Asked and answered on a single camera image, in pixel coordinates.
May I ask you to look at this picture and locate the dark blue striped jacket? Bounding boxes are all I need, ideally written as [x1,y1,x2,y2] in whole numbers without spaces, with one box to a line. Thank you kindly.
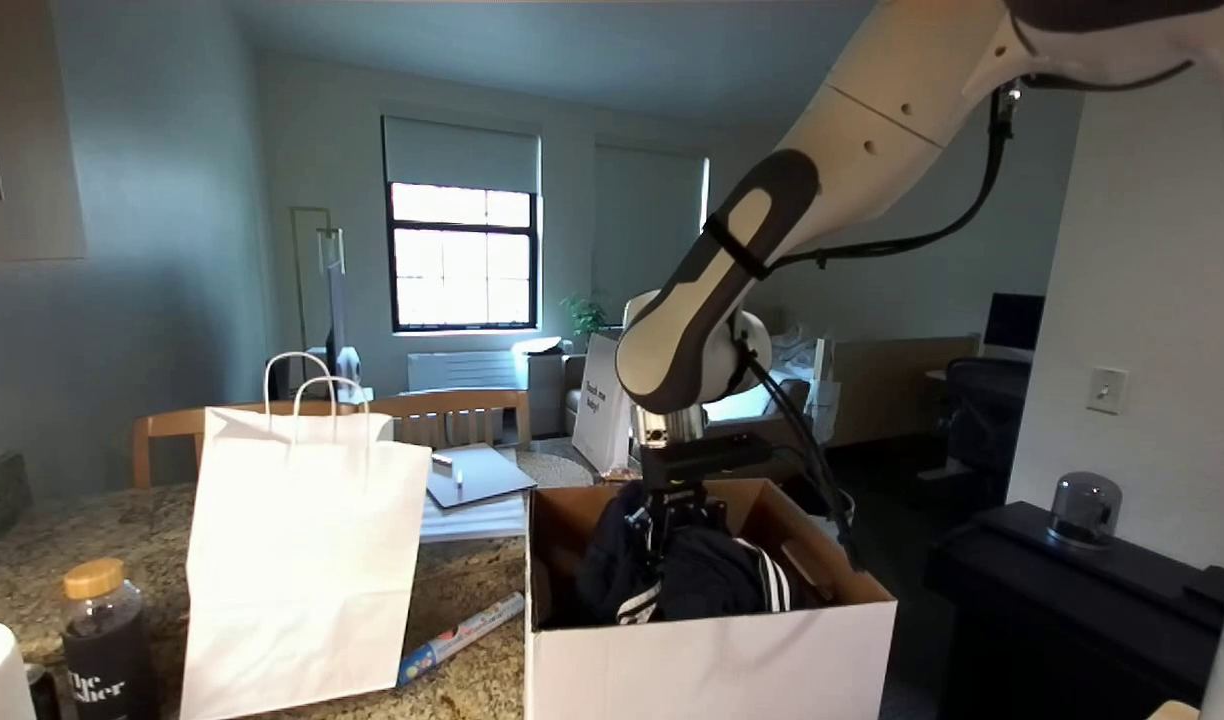
[532,483,793,627]

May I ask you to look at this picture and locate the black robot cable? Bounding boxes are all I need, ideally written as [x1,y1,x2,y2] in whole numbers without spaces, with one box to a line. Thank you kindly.
[728,85,1026,531]

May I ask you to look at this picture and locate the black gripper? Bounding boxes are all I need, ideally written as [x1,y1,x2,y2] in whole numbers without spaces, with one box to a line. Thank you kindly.
[640,438,771,510]

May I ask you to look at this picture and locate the white cardboard storage box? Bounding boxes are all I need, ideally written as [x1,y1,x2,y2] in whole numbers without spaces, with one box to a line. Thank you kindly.
[524,480,897,720]

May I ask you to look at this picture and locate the window with roller blind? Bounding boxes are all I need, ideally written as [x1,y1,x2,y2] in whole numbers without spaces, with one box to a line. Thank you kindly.
[385,116,542,333]

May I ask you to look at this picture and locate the wall light switch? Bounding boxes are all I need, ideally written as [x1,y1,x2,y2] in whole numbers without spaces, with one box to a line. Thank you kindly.
[1087,370,1130,416]

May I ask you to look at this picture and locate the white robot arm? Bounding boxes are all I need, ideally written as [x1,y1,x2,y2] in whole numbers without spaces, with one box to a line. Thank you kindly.
[618,0,1224,416]

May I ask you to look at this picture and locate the dark bottle with cork lid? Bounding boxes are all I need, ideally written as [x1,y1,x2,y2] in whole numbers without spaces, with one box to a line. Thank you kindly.
[62,555,162,720]

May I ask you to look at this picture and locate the white paper shopping bag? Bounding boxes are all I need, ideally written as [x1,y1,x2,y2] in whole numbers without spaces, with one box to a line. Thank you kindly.
[181,363,434,720]

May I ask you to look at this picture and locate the glass jar on dresser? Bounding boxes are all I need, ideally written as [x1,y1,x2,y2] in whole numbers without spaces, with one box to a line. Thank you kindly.
[1048,472,1124,543]

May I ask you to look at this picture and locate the wooden chair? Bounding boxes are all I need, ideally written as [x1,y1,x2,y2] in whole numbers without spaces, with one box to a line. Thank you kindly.
[134,388,532,490]

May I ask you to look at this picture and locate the black dresser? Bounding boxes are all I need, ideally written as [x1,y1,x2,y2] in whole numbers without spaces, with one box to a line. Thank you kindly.
[929,506,1224,720]

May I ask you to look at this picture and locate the tall white paper bag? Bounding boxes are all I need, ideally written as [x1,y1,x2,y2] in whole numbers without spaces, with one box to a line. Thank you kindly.
[573,337,634,476]

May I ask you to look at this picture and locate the computer monitor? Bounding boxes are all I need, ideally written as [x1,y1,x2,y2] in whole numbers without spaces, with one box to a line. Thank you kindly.
[986,294,1044,354]

